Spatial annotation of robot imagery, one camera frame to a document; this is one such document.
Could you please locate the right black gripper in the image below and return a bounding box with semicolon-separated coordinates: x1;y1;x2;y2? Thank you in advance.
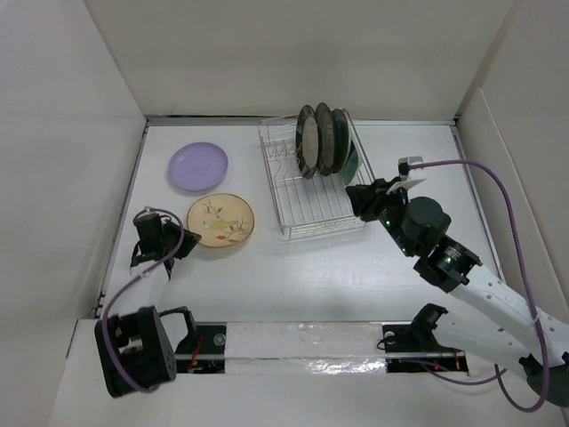
345;176;416;258

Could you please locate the tan plate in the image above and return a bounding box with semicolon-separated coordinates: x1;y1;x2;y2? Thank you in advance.
186;193;255;248

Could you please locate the teal rectangular plate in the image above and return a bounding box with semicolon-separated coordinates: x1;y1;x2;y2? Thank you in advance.
340;142;359;186

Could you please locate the teal round flower plate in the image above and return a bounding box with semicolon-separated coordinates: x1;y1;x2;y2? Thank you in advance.
332;109;351;173

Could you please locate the black rimmed patterned plate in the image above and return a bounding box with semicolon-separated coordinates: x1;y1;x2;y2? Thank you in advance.
295;105;320;180

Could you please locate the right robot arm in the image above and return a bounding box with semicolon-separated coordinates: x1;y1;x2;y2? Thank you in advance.
346;179;568;407

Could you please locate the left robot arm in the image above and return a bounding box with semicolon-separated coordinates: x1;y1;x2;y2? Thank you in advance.
94;207;204;399

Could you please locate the purple plate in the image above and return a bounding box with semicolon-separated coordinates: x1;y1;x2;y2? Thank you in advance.
167;141;229;192

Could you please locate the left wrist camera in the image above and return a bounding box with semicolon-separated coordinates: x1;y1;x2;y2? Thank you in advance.
133;206;174;221

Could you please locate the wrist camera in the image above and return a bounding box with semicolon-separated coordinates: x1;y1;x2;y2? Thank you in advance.
133;206;174;221
387;156;426;195

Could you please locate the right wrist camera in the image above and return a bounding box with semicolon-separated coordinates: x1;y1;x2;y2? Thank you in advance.
387;156;426;195

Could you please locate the wire dish rack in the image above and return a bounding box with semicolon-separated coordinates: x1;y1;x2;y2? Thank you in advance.
257;116;365;240

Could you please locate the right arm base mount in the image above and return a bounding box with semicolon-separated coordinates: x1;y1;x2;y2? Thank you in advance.
376;323;469;374

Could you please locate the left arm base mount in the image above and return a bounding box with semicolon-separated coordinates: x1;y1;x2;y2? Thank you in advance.
175;322;228;375

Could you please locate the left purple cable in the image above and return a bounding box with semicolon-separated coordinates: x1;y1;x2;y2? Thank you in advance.
100;206;186;392

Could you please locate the purple cable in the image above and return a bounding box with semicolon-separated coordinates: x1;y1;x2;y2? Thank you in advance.
397;158;550;413
100;206;186;392

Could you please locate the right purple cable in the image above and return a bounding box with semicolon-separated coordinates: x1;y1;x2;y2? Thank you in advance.
397;158;550;413

